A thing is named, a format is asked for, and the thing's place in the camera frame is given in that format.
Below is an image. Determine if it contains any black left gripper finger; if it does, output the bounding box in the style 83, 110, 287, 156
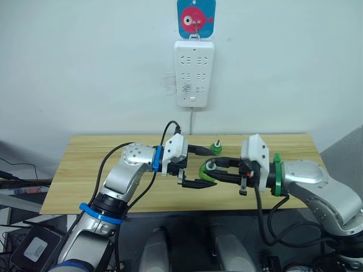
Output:
181, 177, 218, 190
187, 144, 217, 157

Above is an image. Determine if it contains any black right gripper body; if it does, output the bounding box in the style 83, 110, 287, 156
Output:
238, 158, 262, 197

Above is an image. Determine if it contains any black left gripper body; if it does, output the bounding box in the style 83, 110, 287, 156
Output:
166, 157, 189, 185

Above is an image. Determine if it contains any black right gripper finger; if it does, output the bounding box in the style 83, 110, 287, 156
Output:
210, 156, 242, 168
211, 169, 244, 185

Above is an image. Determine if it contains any green repellent liquid bottle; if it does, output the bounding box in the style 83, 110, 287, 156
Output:
209, 139, 223, 156

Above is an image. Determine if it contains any white power strip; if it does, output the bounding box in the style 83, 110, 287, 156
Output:
173, 40, 217, 108

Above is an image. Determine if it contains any grey metal bar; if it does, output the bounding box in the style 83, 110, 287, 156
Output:
0, 194, 44, 214

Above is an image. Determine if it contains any black device with label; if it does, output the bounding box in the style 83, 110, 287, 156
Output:
9, 224, 63, 270

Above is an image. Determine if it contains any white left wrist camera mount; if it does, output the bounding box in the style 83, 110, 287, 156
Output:
161, 133, 190, 177

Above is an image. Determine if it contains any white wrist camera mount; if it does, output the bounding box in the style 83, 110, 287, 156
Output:
161, 133, 190, 177
239, 133, 271, 191

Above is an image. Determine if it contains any blue wrist cable clip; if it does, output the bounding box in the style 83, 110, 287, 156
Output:
151, 145, 164, 173

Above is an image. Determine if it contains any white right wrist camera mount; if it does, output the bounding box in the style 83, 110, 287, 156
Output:
239, 133, 271, 191

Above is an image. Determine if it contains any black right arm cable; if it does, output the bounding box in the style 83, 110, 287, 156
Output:
253, 182, 344, 248

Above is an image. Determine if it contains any green wrist cable clip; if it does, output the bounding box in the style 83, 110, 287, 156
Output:
270, 152, 285, 198

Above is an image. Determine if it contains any blue forearm cable tie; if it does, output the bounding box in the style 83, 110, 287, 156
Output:
78, 202, 126, 225

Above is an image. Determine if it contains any metal wall hook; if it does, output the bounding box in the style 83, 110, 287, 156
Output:
189, 19, 202, 40

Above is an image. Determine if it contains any blue fish wall hook plate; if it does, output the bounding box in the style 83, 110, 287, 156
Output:
176, 0, 218, 39

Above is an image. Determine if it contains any thin black cable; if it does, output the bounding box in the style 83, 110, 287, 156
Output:
0, 156, 40, 181

